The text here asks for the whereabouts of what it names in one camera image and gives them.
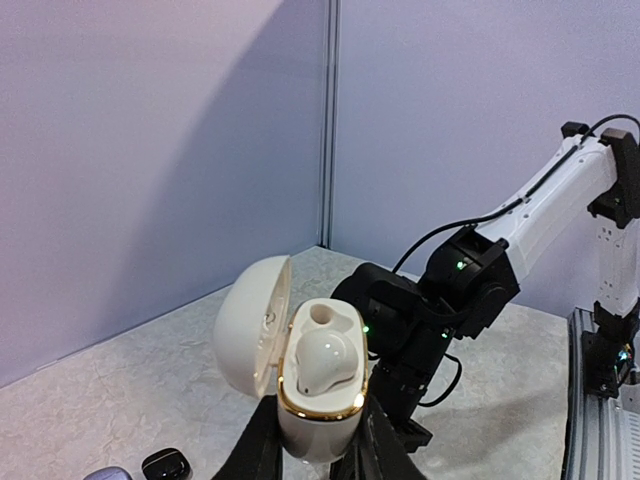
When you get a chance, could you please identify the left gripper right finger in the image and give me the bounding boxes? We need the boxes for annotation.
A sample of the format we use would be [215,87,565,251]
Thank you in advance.
[339,396,425,480]

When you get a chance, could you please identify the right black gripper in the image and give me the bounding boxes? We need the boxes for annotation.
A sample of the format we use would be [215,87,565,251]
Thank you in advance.
[369,360,433,453]

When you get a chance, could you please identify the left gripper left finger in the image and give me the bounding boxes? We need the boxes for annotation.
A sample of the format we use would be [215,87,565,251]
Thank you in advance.
[212,397,283,480]

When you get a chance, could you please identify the cream white earbud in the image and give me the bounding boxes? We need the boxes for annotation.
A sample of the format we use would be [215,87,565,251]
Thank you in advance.
[296,329,359,396]

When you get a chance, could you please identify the cream earbud charging case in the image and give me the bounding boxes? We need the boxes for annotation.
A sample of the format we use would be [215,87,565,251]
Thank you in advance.
[213,256,369,463]

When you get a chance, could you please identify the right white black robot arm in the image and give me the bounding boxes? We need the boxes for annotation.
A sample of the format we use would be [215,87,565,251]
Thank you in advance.
[333,118,639,452]

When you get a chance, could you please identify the black charging case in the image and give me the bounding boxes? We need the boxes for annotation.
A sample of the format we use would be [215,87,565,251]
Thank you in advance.
[141,447,192,480]

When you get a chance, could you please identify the blue oval charging case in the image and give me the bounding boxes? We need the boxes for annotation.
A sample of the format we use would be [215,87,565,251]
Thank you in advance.
[83,466,132,480]

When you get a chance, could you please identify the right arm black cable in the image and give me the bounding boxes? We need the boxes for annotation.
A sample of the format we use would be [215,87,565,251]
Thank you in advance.
[389,113,640,407]

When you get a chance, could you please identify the aluminium front rail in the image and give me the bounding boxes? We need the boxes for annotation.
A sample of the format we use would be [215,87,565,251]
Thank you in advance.
[561,308,639,479]

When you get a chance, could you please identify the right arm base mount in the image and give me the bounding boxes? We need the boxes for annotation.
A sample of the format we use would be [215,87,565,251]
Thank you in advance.
[581,321,639,399]

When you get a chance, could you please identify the right aluminium frame post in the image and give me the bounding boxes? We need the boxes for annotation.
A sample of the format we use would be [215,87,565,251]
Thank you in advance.
[318,0,341,249]

